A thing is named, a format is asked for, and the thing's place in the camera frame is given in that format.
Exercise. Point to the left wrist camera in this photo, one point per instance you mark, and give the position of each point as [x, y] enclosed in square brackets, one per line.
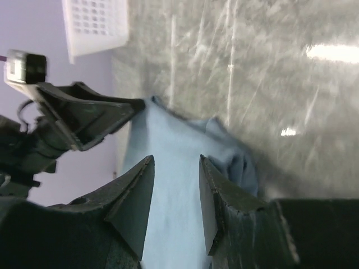
[24, 70]

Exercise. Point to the blue-grey t shirt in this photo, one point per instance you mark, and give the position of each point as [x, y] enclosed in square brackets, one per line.
[175, 236]

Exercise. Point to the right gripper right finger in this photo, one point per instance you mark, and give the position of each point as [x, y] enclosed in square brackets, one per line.
[242, 231]

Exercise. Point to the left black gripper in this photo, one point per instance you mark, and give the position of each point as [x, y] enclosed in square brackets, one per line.
[75, 117]

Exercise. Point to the white perforated plastic basket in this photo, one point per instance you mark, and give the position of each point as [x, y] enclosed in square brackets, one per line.
[94, 26]

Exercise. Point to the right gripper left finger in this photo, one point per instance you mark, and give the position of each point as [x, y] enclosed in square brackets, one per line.
[103, 229]

